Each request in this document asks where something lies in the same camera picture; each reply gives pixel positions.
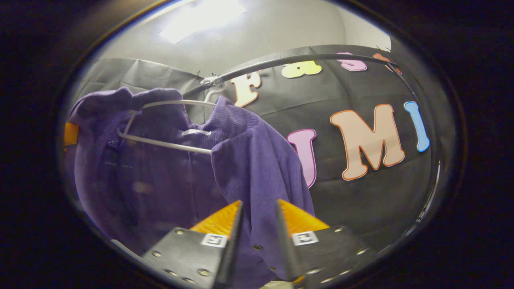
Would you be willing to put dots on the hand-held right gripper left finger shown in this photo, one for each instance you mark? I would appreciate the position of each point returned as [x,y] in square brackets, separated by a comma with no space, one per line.
[231,249]

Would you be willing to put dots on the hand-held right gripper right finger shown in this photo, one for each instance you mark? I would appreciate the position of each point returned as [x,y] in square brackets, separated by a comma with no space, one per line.
[286,249]

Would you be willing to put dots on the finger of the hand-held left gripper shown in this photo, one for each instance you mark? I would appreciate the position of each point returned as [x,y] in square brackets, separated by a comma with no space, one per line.
[71,134]

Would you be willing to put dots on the purple shirt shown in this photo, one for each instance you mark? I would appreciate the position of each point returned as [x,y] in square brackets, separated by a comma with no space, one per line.
[249,168]

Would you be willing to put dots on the white clothes hanger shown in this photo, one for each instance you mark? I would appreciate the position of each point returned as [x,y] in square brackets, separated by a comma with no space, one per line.
[168,103]

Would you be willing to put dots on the black clothes rack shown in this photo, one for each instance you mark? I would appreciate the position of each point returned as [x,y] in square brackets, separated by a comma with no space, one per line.
[281,62]

